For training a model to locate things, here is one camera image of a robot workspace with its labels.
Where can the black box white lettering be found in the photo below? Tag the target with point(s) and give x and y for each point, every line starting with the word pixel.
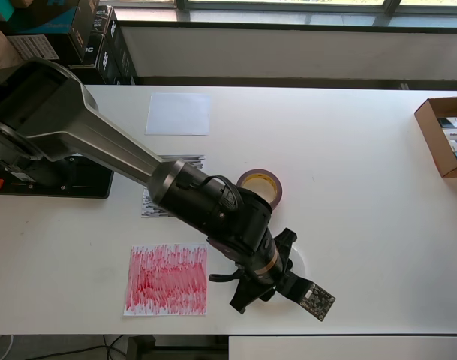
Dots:
pixel 89 33

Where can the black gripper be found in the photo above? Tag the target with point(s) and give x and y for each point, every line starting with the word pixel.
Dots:
pixel 250 300

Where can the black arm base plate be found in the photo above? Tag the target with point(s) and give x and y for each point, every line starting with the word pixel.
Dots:
pixel 93 183

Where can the teal and black carton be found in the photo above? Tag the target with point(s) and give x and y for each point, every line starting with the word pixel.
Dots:
pixel 36 17

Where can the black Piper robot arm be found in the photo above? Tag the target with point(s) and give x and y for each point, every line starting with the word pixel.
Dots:
pixel 100 135

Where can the open cardboard box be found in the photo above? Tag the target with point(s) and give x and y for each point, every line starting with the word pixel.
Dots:
pixel 434 150

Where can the black scribbled paper sheet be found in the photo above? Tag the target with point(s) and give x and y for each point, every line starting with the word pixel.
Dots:
pixel 153 210

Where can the white adjacent table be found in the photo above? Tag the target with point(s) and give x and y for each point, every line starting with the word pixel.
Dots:
pixel 344 348

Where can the red scribbled paper sheet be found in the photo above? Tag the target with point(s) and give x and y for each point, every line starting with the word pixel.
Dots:
pixel 164 281

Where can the white tape roll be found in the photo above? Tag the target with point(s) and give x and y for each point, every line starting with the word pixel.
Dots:
pixel 302 262

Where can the red tape roll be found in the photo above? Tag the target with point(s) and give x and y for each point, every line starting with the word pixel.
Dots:
pixel 275 182

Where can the blank white paper sheet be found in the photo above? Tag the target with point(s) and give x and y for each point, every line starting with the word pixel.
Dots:
pixel 177 114

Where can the box with text panel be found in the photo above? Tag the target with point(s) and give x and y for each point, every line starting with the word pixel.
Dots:
pixel 33 47

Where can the dark window frame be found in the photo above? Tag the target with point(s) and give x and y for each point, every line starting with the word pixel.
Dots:
pixel 288 18

